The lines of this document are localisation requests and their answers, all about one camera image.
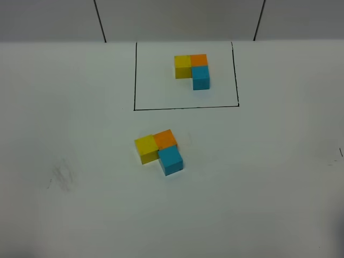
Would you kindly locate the template blue cube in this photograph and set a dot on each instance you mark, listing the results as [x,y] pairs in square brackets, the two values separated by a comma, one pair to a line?
[200,78]

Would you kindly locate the template yellow cube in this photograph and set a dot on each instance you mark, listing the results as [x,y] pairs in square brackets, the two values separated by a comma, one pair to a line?
[183,67]

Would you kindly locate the template orange cube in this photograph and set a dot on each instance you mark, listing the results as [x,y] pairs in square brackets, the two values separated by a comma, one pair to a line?
[198,60]

